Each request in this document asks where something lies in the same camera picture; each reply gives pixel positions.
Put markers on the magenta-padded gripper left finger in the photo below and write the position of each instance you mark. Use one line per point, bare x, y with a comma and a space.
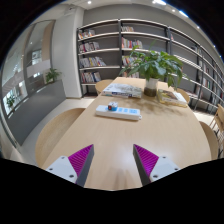
63, 166

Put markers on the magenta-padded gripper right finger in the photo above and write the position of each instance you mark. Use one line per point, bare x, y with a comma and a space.
163, 166

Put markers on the rounded light wood chair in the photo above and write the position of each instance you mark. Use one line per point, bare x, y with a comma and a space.
184, 95
55, 133
210, 140
102, 85

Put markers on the white power strip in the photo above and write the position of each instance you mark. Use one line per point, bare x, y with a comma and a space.
126, 114

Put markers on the yellow cover book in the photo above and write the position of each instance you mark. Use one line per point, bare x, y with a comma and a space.
171, 97

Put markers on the white cover book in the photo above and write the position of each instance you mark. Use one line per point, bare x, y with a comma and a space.
121, 90

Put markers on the small distant potted plant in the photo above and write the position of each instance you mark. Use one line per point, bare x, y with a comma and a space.
52, 75

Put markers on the green potted plant white pot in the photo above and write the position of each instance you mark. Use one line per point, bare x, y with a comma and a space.
153, 66

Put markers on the grey bookshelf unit with books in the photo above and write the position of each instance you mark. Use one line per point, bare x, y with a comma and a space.
100, 50

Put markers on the round ceiling lights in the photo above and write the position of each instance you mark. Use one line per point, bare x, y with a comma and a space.
159, 2

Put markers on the wooden frame chair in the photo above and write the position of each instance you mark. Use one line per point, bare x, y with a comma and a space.
220, 116

